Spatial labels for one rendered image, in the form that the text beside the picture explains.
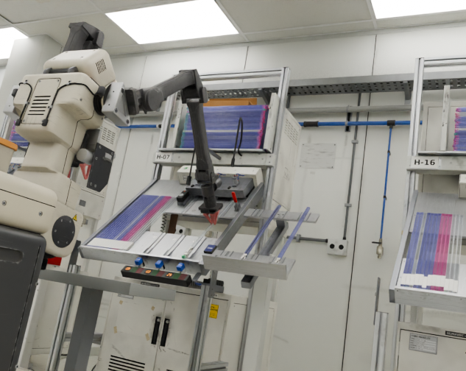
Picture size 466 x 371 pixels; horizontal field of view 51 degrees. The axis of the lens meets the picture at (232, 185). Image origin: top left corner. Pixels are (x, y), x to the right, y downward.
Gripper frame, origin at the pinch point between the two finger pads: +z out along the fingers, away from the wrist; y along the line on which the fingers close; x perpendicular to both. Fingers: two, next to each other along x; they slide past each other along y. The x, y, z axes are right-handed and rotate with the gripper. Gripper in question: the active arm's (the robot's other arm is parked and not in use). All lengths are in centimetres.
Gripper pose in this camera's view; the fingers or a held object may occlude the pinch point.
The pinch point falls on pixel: (213, 222)
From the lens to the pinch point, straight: 233.1
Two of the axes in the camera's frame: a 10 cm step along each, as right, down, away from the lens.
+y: -9.0, -0.4, 4.4
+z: 1.4, 9.2, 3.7
